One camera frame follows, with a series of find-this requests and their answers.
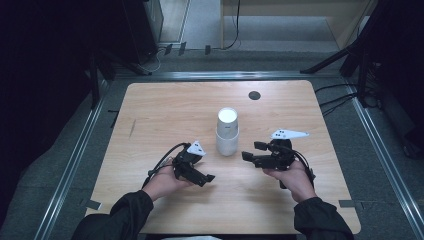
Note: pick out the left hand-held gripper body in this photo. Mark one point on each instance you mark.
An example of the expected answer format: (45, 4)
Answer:
(183, 163)

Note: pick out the person's left hand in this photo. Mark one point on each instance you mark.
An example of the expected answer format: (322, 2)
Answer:
(161, 183)

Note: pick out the black round table grommet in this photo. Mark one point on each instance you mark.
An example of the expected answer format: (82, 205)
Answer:
(254, 95)

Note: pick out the black tape strip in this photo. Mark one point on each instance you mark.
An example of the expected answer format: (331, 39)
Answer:
(115, 117)

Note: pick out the white paper cup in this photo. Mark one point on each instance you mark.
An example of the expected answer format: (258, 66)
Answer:
(227, 146)
(227, 120)

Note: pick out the grey floor block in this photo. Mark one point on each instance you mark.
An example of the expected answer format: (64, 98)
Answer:
(168, 49)
(207, 50)
(182, 48)

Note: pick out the metal floor rail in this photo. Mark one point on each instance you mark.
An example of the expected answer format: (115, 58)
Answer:
(71, 166)
(390, 166)
(226, 75)

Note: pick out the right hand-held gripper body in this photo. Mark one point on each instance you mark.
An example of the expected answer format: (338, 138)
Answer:
(280, 156)

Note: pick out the person's right hand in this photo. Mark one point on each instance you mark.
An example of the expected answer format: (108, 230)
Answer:
(298, 181)

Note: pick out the black cabinet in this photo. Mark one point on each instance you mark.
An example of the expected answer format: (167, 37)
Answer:
(140, 30)

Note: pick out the black metal stand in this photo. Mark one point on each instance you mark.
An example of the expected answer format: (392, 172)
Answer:
(95, 80)
(353, 53)

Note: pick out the light wooden furniture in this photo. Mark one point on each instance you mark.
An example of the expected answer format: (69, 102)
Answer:
(346, 20)

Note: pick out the grey tape piece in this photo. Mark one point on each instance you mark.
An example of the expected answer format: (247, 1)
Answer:
(347, 203)
(92, 204)

